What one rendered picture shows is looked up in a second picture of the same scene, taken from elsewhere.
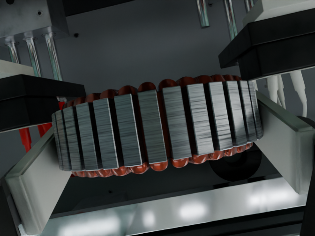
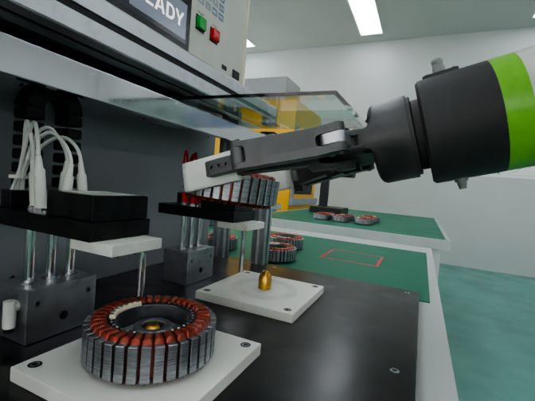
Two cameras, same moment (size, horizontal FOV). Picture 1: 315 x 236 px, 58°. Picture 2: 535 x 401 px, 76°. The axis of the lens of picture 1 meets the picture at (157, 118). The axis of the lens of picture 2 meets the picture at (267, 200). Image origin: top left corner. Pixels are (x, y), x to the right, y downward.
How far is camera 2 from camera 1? 0.33 m
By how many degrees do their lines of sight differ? 61
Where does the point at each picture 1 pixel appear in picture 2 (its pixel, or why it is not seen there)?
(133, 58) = not seen: hidden behind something
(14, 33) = (203, 250)
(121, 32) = not seen: hidden behind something
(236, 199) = (140, 101)
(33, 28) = (195, 251)
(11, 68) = (237, 226)
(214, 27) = (13, 251)
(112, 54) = not seen: hidden behind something
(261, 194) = (123, 96)
